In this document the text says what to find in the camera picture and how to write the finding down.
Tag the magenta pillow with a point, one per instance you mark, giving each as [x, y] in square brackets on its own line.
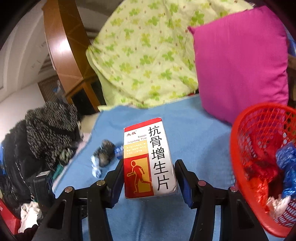
[241, 60]

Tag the red knotted plastic bag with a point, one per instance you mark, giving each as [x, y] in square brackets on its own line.
[263, 162]

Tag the red white medicine box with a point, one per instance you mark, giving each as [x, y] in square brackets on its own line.
[148, 169]

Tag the black jacket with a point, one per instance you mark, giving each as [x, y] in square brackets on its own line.
[24, 178]

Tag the black white spotted garment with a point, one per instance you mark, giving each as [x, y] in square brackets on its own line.
[51, 129]

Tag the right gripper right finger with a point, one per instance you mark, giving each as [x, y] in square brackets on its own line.
[238, 221]

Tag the blue plastic bag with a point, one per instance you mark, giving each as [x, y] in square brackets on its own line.
[285, 159]

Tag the pink bed sheet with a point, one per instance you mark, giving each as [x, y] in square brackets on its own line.
[86, 126]

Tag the white paper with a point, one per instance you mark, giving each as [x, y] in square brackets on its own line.
[277, 207]

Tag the red mesh trash basket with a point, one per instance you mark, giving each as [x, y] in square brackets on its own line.
[257, 133]

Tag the green clover quilt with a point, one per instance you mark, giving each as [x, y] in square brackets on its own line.
[143, 55]

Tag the wooden cabinet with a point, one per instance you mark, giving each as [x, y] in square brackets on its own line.
[67, 42]

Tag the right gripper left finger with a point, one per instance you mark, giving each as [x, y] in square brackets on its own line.
[64, 219]

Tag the blue toothpaste box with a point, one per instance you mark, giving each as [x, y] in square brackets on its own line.
[119, 152]

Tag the black plastic bag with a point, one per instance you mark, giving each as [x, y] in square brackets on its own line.
[104, 154]

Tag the green patterned cloth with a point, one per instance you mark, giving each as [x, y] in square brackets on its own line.
[65, 156]

